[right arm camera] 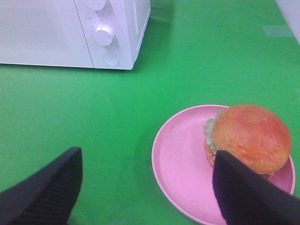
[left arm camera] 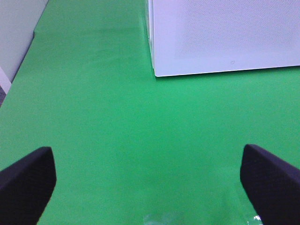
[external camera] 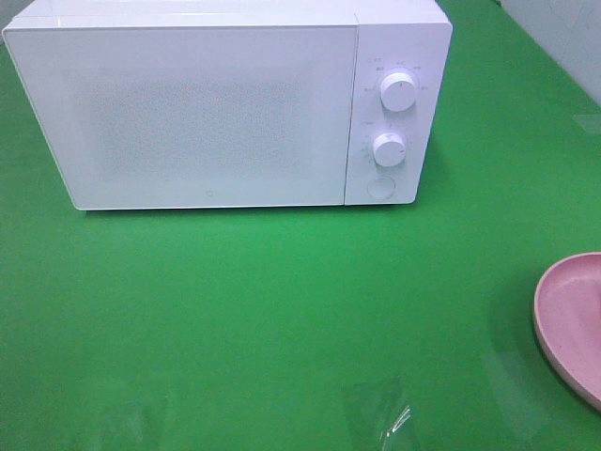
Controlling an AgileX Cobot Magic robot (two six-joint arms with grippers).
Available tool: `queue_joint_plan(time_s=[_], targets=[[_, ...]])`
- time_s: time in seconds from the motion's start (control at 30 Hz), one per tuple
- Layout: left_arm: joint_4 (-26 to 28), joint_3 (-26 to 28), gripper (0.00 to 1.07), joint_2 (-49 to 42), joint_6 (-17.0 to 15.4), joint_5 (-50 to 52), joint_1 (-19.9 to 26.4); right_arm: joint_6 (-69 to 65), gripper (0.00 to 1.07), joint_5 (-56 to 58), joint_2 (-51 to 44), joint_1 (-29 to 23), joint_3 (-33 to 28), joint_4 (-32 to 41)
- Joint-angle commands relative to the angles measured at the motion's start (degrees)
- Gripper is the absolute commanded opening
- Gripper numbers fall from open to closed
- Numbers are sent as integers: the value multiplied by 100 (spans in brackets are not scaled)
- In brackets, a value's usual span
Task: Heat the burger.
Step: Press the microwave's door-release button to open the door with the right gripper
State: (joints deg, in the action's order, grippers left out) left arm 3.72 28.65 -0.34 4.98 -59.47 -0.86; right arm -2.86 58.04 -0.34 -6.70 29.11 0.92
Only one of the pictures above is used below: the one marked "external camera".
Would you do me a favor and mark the clear tape patch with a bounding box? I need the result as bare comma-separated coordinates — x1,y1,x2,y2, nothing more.
342,377,412,450

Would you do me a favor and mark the white microwave knob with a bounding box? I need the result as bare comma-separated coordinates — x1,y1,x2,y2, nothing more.
372,132,407,167
378,69,418,113

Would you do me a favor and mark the white microwave door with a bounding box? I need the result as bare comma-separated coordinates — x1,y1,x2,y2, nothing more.
6,26,357,210

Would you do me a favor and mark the upper white microwave knob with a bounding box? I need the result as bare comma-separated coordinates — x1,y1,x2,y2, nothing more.
378,69,418,113

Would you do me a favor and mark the lower white microwave knob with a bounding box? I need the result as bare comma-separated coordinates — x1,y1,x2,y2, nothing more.
372,132,407,167

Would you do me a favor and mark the pink plate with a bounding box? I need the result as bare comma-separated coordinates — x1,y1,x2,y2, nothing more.
532,251,600,410

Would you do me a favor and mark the white microwave oven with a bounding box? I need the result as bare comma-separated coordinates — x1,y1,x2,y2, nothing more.
2,1,453,206

